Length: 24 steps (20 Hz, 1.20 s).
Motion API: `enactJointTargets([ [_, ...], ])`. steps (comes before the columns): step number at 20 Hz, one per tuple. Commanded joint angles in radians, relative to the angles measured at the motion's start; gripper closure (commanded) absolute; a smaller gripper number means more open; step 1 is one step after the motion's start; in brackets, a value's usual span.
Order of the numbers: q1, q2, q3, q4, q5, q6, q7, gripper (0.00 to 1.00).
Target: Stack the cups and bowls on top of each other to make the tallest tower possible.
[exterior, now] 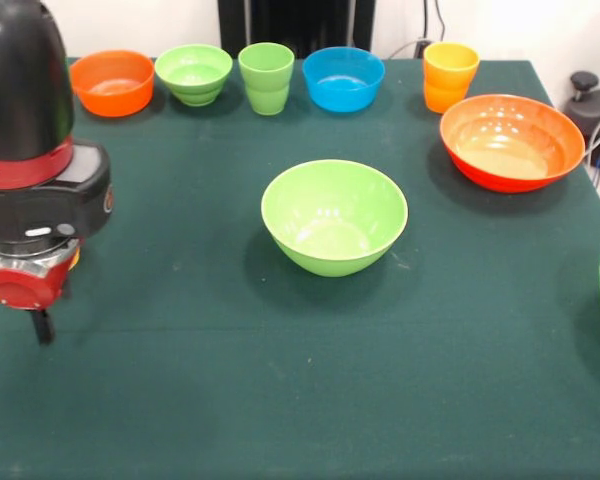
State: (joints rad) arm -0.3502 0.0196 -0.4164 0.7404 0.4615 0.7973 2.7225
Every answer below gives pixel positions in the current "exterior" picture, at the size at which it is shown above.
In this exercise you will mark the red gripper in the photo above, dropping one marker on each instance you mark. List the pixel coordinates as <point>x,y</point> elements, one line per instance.
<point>17,290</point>

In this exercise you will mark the yellow plastic cup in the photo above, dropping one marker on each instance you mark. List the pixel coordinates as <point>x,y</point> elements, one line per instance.
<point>75,260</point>
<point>450,80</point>

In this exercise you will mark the small orange plastic bowl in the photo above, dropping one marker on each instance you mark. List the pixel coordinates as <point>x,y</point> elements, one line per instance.
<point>117,80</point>

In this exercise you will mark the dark green table cloth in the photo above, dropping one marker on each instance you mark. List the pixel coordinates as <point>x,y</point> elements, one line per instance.
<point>305,360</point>

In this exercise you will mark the small green plastic bowl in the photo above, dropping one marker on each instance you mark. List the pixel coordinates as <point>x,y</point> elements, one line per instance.
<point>195,70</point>

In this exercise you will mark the green plastic cup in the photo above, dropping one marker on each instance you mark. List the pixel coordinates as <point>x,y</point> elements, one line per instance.
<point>266,85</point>

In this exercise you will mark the blue plastic bowl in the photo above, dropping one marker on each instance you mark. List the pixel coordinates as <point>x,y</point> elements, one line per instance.
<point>343,80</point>

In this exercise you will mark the black power plug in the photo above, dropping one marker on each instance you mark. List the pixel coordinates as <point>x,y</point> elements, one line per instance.
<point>423,48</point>

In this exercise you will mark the large orange plastic bowl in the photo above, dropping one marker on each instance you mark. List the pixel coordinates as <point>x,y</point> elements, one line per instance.
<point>512,145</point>

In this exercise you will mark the black knobbed equipment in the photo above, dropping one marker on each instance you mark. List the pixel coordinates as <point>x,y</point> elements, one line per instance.
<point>595,115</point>

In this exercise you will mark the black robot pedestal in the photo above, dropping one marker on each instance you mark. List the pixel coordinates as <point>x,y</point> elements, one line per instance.
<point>295,22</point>

